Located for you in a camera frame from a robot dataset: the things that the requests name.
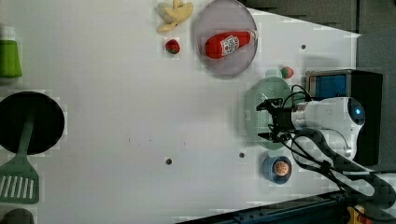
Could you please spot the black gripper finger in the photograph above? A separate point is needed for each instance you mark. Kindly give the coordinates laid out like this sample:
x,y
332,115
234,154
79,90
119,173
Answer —
x,y
270,104
267,136

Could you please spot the blue cup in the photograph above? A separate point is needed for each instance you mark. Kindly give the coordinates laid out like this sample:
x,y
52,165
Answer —
x,y
269,173

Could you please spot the black round pan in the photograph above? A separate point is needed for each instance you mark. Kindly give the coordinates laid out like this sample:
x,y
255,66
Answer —
x,y
49,121

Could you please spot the orange toy fruit slice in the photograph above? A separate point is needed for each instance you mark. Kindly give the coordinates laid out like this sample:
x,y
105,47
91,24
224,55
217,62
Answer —
x,y
281,168

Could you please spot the green bottle white cap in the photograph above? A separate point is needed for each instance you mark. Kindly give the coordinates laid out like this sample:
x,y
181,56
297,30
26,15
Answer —
x,y
10,64

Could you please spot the pink green toy strawberry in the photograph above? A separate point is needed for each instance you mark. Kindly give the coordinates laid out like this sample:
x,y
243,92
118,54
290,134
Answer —
x,y
287,72

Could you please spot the red toy strawberry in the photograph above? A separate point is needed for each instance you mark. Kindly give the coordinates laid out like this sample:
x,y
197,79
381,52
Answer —
x,y
172,46

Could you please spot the silver black toaster oven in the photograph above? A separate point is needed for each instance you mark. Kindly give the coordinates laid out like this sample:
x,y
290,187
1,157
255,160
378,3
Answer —
x,y
365,87

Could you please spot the grey object at corner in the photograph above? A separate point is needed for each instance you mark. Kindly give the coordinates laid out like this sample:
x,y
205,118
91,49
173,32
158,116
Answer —
x,y
18,216

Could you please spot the green slotted spatula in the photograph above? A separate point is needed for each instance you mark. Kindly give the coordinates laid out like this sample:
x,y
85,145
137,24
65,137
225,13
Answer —
x,y
19,179

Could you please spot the blue metal frame rail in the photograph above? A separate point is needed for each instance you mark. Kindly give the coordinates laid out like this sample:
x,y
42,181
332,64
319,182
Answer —
x,y
327,208

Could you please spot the yellow orange clamp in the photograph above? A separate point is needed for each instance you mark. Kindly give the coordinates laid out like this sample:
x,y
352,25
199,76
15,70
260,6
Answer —
x,y
356,218

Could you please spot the peeled toy banana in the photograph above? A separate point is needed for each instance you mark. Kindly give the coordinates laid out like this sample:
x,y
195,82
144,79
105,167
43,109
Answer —
x,y
173,14

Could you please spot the grey round plate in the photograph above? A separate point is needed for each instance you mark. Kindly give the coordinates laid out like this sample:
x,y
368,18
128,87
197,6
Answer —
x,y
226,16

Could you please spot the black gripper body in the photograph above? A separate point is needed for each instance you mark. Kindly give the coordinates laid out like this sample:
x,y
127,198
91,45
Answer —
x,y
282,119

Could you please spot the red ketchup bottle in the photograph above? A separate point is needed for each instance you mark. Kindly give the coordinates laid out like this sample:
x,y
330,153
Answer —
x,y
221,45

